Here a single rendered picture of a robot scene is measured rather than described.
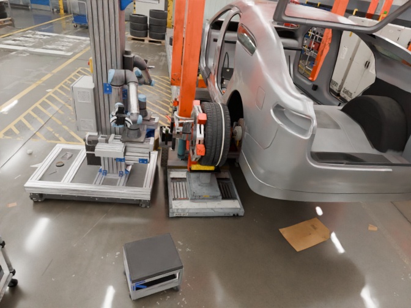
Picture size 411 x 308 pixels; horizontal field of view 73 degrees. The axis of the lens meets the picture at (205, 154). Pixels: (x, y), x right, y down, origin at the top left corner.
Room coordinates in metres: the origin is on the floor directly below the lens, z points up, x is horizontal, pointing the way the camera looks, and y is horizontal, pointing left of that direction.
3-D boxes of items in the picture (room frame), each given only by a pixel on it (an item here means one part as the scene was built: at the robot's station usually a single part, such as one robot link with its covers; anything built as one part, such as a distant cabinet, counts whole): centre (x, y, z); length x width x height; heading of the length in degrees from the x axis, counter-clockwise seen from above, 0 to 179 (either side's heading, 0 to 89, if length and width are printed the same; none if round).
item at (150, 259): (1.39, 0.29, 0.17); 0.43 x 0.36 x 0.34; 118
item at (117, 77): (2.32, 0.86, 1.19); 0.15 x 0.12 x 0.55; 112
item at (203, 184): (2.57, -0.03, 0.32); 0.40 x 0.30 x 0.28; 13
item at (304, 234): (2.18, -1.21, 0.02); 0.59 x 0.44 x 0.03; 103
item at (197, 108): (2.53, 0.13, 0.85); 0.54 x 0.07 x 0.54; 13
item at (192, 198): (2.62, -0.02, 0.13); 0.50 x 0.36 x 0.10; 13
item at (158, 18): (11.02, 2.80, 0.55); 1.40 x 0.80 x 1.09; 95
